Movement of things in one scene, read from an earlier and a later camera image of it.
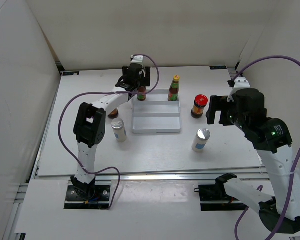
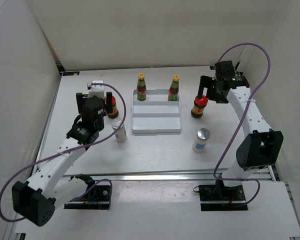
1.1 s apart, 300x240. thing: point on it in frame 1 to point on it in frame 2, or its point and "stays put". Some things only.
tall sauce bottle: [173, 95] stays put
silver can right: [202, 136] stays put
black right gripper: [216, 102] to [206, 82]
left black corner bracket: [71, 73] stays put
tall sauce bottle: [141, 93] stays put
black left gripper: [146, 79] to [80, 100]
